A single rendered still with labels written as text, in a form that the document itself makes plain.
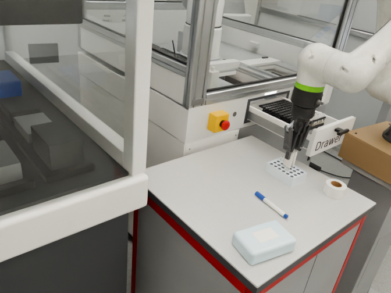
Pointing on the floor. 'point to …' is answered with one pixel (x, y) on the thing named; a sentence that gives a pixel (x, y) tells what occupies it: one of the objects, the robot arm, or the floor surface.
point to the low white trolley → (153, 254)
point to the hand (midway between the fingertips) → (290, 157)
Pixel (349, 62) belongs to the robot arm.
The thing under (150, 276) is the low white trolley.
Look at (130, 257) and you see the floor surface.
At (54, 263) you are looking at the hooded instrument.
